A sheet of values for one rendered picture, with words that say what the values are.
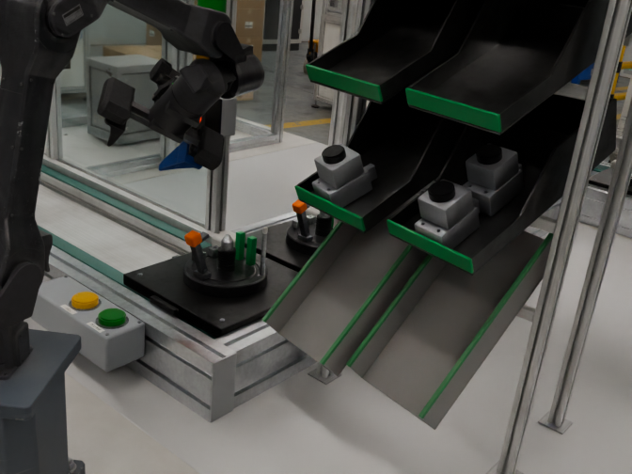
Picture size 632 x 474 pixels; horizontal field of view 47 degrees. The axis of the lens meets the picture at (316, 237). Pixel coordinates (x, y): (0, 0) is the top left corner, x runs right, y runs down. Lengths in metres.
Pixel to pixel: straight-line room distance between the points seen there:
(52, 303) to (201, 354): 0.27
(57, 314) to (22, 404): 0.41
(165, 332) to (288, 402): 0.22
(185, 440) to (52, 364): 0.28
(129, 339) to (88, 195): 0.63
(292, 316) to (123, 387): 0.29
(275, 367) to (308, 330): 0.14
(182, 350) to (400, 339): 0.32
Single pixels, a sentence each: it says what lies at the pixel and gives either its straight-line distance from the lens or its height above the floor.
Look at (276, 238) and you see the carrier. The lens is 1.41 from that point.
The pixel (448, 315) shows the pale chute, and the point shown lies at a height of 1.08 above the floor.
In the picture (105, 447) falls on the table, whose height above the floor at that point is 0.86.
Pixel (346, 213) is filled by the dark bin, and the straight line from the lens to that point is 0.89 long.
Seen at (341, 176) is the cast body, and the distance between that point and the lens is 0.91.
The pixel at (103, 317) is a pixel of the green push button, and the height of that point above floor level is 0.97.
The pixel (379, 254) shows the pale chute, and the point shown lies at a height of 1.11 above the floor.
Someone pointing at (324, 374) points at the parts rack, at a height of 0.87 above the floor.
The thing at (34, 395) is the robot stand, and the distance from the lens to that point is 0.80.
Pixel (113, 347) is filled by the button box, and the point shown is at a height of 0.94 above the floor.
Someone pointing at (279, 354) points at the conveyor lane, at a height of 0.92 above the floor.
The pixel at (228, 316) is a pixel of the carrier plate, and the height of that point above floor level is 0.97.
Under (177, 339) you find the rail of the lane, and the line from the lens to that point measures 1.08.
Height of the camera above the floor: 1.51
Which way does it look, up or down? 22 degrees down
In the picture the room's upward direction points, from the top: 6 degrees clockwise
